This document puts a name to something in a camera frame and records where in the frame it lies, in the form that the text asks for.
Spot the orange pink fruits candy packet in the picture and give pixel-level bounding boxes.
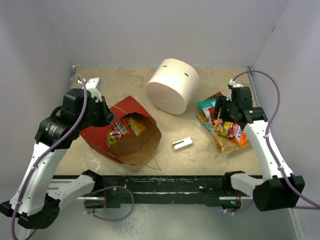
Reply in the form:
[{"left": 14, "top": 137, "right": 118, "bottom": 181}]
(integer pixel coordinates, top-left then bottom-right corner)
[{"left": 224, "top": 122, "right": 247, "bottom": 147}]

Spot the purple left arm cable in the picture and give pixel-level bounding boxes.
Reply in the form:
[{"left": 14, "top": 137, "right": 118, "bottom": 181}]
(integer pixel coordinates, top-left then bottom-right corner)
[{"left": 10, "top": 74, "right": 88, "bottom": 240}]

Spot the white cylindrical bin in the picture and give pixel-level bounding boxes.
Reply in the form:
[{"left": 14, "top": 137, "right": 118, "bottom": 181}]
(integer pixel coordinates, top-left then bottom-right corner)
[{"left": 146, "top": 58, "right": 200, "bottom": 115}]

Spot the tan snack bag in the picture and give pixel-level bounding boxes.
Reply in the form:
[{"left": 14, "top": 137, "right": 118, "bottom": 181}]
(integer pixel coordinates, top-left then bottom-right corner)
[{"left": 196, "top": 112, "right": 252, "bottom": 154}]

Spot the red paper bag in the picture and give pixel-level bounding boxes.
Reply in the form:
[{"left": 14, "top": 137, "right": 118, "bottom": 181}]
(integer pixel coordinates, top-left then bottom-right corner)
[{"left": 80, "top": 96, "right": 162, "bottom": 166}]

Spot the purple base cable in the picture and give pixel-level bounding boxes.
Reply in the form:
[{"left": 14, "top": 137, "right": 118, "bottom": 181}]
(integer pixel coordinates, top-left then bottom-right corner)
[
  {"left": 83, "top": 185, "right": 136, "bottom": 222},
  {"left": 222, "top": 198, "right": 255, "bottom": 215}
]

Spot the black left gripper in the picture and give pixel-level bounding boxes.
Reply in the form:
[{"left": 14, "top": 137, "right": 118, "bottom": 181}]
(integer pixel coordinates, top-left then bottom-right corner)
[{"left": 77, "top": 96, "right": 116, "bottom": 131}]

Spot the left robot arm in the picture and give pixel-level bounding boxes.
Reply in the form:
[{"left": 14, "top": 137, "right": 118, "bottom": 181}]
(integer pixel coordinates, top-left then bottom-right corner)
[{"left": 0, "top": 88, "right": 115, "bottom": 230}]

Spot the colourful fruit candy packet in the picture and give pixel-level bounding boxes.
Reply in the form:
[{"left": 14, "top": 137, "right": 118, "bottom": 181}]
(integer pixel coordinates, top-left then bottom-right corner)
[{"left": 213, "top": 119, "right": 239, "bottom": 139}]

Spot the small white stapler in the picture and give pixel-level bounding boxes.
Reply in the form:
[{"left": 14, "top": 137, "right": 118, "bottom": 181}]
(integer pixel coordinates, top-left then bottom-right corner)
[{"left": 172, "top": 137, "right": 193, "bottom": 151}]

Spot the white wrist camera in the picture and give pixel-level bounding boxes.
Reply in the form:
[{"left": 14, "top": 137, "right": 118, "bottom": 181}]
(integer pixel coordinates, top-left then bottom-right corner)
[
  {"left": 83, "top": 77, "right": 103, "bottom": 99},
  {"left": 227, "top": 79, "right": 243, "bottom": 89}
]

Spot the teal white snack packet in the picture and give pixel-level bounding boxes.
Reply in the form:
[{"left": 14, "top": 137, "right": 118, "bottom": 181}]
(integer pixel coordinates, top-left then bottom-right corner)
[{"left": 197, "top": 99, "right": 217, "bottom": 132}]

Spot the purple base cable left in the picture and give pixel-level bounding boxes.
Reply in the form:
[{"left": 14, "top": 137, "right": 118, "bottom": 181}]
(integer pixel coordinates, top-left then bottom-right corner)
[{"left": 83, "top": 185, "right": 136, "bottom": 222}]

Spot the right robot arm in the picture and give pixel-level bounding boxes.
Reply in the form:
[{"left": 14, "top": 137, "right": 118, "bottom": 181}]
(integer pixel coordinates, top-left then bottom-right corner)
[{"left": 213, "top": 84, "right": 305, "bottom": 212}]

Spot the yellow small snack packet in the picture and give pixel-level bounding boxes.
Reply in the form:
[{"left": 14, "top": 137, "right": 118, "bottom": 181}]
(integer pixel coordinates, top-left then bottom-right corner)
[{"left": 126, "top": 117, "right": 146, "bottom": 137}]

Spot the skittles candy packet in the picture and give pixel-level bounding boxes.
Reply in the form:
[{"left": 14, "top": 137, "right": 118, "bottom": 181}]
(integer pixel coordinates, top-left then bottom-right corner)
[{"left": 106, "top": 119, "right": 132, "bottom": 148}]

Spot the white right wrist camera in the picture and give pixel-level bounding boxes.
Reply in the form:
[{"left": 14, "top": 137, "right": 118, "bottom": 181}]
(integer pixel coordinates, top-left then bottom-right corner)
[{"left": 227, "top": 79, "right": 243, "bottom": 89}]

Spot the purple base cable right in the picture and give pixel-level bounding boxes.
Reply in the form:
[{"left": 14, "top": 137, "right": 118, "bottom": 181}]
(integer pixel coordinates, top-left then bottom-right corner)
[{"left": 222, "top": 198, "right": 255, "bottom": 215}]

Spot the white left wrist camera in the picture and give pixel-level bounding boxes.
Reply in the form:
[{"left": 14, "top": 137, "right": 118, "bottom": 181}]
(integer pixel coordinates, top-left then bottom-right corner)
[{"left": 83, "top": 77, "right": 103, "bottom": 99}]

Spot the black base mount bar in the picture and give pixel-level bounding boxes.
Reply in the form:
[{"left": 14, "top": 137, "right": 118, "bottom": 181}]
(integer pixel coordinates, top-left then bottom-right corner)
[{"left": 83, "top": 170, "right": 245, "bottom": 209}]

